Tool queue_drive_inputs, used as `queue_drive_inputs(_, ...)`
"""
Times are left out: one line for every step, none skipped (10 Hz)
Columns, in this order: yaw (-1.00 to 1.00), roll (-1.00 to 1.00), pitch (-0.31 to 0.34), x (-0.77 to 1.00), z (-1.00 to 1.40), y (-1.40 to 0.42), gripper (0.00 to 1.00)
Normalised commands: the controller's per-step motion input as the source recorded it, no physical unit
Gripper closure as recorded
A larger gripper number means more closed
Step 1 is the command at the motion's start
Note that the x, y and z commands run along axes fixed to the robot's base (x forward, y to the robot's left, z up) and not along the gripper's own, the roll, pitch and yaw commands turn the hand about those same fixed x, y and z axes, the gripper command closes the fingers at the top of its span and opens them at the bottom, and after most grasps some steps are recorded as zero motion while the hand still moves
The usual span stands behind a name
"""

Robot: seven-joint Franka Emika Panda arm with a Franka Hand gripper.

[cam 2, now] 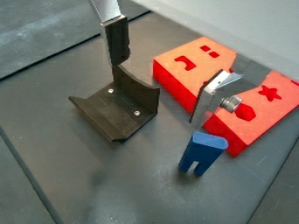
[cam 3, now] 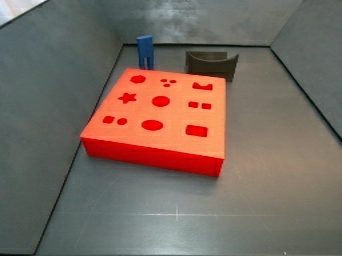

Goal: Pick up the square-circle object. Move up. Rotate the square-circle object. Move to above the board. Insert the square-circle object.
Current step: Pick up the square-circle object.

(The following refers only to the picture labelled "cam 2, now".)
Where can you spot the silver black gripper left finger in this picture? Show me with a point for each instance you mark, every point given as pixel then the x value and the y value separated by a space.
pixel 114 25

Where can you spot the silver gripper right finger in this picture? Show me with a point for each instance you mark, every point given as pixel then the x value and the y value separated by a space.
pixel 220 92

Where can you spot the black curved holder bracket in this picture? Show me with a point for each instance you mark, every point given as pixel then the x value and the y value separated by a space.
pixel 122 107

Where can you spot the blue square-circle peg block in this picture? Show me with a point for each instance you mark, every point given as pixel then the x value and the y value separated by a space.
pixel 204 150

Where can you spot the red shape sorting board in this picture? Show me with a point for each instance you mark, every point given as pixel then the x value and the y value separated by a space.
pixel 186 67

